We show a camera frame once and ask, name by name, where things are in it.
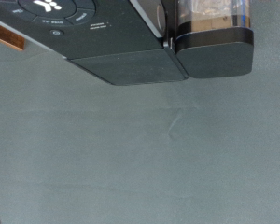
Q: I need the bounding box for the black Keurig coffee machine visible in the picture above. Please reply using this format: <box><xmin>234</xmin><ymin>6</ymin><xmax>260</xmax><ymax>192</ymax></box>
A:
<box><xmin>0</xmin><ymin>0</ymin><xmax>255</xmax><ymax>87</ymax></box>

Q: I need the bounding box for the grey partition panel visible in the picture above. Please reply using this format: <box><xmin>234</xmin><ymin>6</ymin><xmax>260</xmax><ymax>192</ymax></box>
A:
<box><xmin>0</xmin><ymin>0</ymin><xmax>280</xmax><ymax>224</ymax></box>

